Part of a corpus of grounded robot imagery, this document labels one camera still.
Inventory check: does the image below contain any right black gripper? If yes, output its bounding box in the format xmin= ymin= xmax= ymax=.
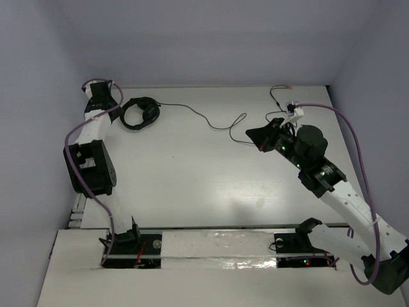
xmin=245 ymin=118 xmax=307 ymax=170

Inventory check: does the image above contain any black over-ear headphones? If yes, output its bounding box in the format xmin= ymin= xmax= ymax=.
xmin=120 ymin=97 xmax=160 ymax=131

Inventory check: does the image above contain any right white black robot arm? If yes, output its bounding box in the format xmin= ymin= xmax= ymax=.
xmin=245 ymin=118 xmax=408 ymax=295

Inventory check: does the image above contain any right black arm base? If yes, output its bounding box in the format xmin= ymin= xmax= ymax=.
xmin=268 ymin=218 xmax=338 ymax=269

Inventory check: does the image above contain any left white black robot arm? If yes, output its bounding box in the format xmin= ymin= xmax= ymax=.
xmin=63 ymin=79 xmax=143 ymax=255

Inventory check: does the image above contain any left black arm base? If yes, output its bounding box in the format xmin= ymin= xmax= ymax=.
xmin=99 ymin=217 xmax=162 ymax=269

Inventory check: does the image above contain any silver foil covered panel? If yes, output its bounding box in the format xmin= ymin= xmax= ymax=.
xmin=160 ymin=230 xmax=277 ymax=270

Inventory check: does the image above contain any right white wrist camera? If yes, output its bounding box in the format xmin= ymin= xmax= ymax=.
xmin=281 ymin=100 xmax=304 ymax=127

